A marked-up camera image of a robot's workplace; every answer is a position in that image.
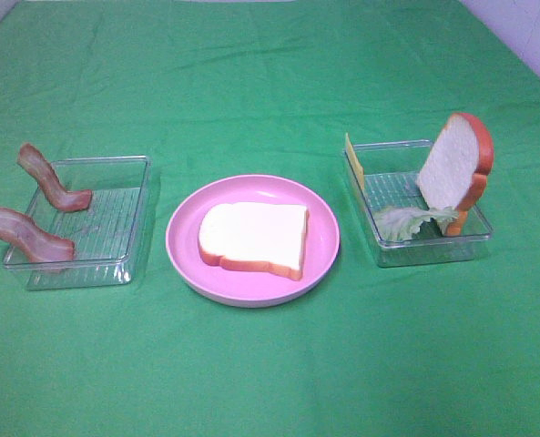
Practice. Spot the toy bread slice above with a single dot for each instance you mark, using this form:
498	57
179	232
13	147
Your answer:
255	237
454	175

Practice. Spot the toy bacon strip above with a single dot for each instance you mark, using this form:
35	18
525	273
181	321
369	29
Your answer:
31	247
31	160

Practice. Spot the clear plastic container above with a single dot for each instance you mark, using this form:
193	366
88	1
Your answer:
390	172
108	235

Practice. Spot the right clear plastic container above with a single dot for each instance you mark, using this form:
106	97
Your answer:
390	172

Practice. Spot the yellow toy cheese slice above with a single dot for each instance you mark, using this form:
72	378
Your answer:
356	166

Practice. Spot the pink round plate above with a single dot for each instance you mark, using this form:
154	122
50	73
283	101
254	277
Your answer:
251	289

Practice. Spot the green tablecloth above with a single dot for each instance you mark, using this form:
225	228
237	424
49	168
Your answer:
213	90

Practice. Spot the toy lettuce leaf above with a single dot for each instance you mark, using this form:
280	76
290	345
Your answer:
400	224

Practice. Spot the left clear plastic container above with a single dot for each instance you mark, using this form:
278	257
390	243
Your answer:
108	235

